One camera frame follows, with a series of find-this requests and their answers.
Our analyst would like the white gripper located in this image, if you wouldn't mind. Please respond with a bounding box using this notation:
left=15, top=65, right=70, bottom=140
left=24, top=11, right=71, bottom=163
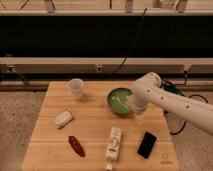
left=127, top=95, right=148, bottom=116

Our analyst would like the green ceramic bowl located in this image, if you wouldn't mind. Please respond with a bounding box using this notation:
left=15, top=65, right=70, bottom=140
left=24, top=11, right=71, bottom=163
left=107, top=87, right=133, bottom=117

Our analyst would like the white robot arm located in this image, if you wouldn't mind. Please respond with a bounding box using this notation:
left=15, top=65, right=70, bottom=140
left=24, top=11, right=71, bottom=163
left=127, top=72, right=213, bottom=135

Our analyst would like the black smartphone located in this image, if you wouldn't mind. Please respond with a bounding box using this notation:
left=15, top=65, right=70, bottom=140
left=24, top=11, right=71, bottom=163
left=137, top=132, right=157, bottom=159

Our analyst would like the white lotion tube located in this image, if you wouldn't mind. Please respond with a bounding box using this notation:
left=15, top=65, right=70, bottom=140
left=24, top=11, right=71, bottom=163
left=105, top=127, right=122, bottom=171

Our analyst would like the clear plastic cup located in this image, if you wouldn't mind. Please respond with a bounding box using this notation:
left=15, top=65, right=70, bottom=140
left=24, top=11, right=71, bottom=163
left=67, top=78, right=84, bottom=100

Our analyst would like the white soap bar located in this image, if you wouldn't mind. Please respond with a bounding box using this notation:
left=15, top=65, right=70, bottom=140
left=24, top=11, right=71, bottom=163
left=54, top=111, right=73, bottom=129

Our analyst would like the dark red chili pepper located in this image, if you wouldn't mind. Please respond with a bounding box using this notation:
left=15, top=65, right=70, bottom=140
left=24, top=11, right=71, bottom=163
left=68, top=136, right=85, bottom=157

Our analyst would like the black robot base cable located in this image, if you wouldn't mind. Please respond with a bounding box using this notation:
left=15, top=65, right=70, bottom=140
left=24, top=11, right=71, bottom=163
left=159, top=79, right=209, bottom=136

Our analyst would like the white wall outlet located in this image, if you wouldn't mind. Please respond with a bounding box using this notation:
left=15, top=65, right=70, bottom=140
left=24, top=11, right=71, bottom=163
left=97, top=66, right=103, bottom=73

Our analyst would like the black hanging cable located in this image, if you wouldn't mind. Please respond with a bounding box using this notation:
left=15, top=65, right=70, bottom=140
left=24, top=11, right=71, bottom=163
left=111, top=7, right=148, bottom=74

